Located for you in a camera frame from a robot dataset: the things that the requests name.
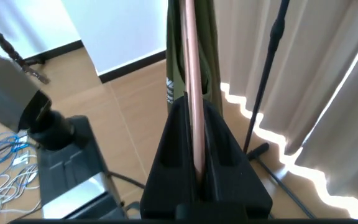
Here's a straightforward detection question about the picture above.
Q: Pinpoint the beige curtain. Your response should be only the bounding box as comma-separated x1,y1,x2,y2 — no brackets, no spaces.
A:
213,0,358,219

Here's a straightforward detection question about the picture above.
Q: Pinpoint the green printed t-shirt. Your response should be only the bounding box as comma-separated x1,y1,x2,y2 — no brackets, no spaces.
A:
165,0,224,116

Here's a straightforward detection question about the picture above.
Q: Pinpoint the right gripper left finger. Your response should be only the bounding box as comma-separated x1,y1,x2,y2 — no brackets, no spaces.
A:
139,91,199,218

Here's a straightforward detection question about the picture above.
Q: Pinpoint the pink clothes hanger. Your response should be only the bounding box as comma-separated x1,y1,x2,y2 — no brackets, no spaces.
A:
180,0,206,183

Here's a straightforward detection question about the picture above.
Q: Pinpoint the black cable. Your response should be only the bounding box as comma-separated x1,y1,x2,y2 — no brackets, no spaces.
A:
106,170,146,190

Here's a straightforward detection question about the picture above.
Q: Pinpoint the dark brown stand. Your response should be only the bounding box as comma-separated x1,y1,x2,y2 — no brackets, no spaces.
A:
0,9,51,85

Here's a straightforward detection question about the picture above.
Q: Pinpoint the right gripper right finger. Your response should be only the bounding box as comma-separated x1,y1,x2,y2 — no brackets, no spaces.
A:
201,99,273,218

